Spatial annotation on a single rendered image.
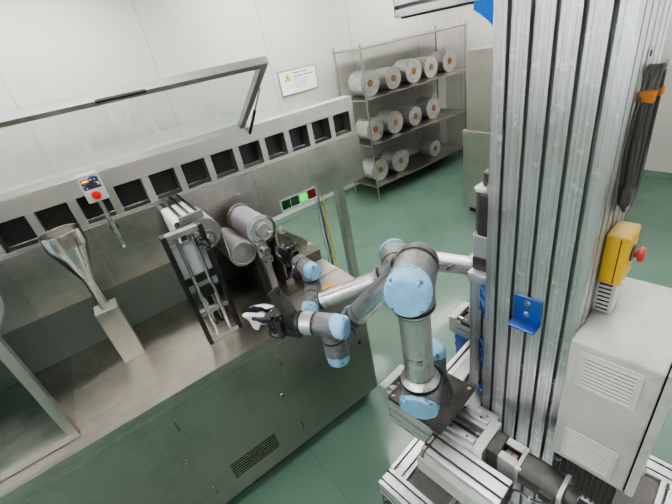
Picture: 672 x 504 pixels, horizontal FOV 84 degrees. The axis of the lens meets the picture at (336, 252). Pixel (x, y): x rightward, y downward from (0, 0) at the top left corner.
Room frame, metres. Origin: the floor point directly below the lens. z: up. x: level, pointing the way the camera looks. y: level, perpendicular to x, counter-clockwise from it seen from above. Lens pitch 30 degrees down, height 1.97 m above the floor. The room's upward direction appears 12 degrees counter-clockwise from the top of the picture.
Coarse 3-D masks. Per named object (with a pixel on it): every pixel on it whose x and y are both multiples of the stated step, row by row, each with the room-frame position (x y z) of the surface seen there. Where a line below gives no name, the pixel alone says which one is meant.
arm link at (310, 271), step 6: (300, 258) 1.46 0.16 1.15; (306, 258) 1.45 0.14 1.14; (300, 264) 1.42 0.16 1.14; (306, 264) 1.40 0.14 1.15; (312, 264) 1.38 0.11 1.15; (300, 270) 1.40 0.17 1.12; (306, 270) 1.37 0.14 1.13; (312, 270) 1.36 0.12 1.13; (318, 270) 1.38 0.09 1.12; (306, 276) 1.36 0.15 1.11; (312, 276) 1.36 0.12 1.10; (318, 276) 1.37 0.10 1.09
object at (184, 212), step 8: (184, 200) 1.65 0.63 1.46; (168, 208) 1.64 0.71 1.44; (176, 208) 1.62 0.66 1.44; (184, 208) 1.54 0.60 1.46; (192, 208) 1.53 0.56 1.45; (176, 216) 1.52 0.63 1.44; (184, 216) 1.44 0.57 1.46; (192, 216) 1.46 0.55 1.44; (200, 216) 1.47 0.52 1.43; (184, 224) 1.44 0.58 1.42
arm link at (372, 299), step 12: (432, 252) 0.82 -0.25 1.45; (384, 276) 0.91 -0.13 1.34; (372, 288) 0.93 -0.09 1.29; (360, 300) 0.95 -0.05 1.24; (372, 300) 0.92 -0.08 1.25; (384, 300) 0.90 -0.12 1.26; (348, 312) 0.97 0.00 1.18; (360, 312) 0.94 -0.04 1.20; (372, 312) 0.93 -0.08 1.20; (360, 324) 0.95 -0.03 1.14
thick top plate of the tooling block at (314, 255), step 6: (276, 234) 2.00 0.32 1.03; (282, 234) 2.00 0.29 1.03; (288, 234) 1.97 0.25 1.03; (282, 240) 1.91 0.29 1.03; (288, 240) 1.89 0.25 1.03; (294, 240) 1.88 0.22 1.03; (300, 240) 1.86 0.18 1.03; (300, 246) 1.80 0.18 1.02; (306, 246) 1.78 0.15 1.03; (300, 252) 1.73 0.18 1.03; (306, 252) 1.71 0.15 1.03; (312, 252) 1.70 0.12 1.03; (318, 252) 1.71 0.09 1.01; (312, 258) 1.69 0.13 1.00; (318, 258) 1.71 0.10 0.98
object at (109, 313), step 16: (64, 256) 1.29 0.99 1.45; (80, 256) 1.32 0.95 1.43; (80, 272) 1.32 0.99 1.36; (96, 288) 1.34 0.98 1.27; (112, 304) 1.36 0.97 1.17; (112, 320) 1.31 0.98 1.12; (128, 320) 1.39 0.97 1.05; (112, 336) 1.30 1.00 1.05; (128, 336) 1.32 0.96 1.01; (128, 352) 1.31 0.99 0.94; (144, 352) 1.33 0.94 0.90
